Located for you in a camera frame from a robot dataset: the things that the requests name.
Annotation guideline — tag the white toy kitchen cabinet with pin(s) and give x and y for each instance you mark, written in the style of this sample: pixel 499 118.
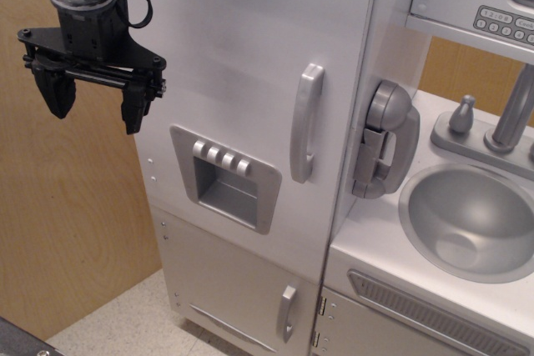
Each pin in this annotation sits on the white toy kitchen cabinet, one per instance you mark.
pixel 368 235

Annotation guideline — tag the white toy microwave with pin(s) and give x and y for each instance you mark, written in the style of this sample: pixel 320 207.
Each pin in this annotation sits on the white toy microwave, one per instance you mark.
pixel 503 27

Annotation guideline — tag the white fridge door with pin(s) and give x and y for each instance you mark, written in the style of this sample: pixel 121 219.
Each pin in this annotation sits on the white fridge door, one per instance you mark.
pixel 232 73

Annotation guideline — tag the white lower freezer door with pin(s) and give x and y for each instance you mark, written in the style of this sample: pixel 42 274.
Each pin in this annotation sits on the white lower freezer door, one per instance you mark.
pixel 231 292

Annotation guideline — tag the grey toy telephone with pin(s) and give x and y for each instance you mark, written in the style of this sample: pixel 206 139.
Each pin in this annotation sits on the grey toy telephone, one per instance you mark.
pixel 389 142

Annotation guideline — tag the brass upper hinge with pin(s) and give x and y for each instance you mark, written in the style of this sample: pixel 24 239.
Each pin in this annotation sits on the brass upper hinge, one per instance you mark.
pixel 321 309

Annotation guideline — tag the brass hinge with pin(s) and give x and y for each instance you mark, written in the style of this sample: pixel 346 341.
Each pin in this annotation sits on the brass hinge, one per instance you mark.
pixel 321 309
pixel 316 339

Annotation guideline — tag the silver door handle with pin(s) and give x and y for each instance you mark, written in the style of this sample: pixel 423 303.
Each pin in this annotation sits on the silver door handle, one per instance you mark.
pixel 284 327
pixel 308 95

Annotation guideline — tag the grey oven vent panel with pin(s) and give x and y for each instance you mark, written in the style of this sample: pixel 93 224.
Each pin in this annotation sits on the grey oven vent panel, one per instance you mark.
pixel 449 328

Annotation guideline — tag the silver toy sink basin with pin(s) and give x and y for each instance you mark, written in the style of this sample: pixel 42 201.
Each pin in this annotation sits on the silver toy sink basin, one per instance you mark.
pixel 470 222

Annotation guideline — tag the silver ice dispenser panel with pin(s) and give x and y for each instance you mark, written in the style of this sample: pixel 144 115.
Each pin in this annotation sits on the silver ice dispenser panel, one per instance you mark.
pixel 225 181

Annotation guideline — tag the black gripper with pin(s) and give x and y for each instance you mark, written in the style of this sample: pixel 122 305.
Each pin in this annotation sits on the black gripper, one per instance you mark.
pixel 92 43

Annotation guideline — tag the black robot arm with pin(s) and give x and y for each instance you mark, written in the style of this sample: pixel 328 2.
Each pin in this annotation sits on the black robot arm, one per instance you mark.
pixel 93 44

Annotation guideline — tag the silver faucet assembly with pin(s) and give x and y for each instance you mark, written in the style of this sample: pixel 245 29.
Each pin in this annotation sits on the silver faucet assembly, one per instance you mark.
pixel 501 144

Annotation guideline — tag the black equipment corner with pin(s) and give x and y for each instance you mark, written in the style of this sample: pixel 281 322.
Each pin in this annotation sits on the black equipment corner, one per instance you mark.
pixel 18 342

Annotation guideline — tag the brass lower hinge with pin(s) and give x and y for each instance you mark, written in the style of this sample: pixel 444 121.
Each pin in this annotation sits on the brass lower hinge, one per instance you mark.
pixel 316 339

